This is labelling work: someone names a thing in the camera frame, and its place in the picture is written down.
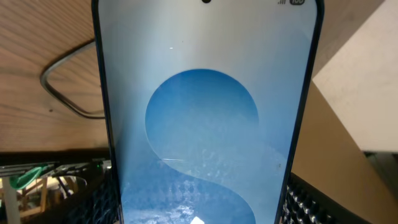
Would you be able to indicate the blue Galaxy smartphone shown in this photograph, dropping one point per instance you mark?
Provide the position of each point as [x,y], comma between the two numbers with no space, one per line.
[203,103]

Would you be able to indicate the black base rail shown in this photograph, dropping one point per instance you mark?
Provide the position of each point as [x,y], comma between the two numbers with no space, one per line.
[72,186]

